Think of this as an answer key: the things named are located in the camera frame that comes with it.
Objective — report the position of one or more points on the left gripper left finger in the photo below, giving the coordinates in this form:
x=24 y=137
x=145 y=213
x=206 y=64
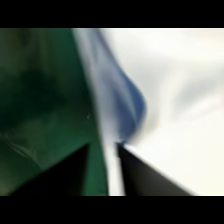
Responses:
x=66 y=176

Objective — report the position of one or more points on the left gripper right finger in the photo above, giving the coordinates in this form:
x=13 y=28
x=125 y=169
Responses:
x=143 y=180

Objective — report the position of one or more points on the white garment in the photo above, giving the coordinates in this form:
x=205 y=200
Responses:
x=173 y=83

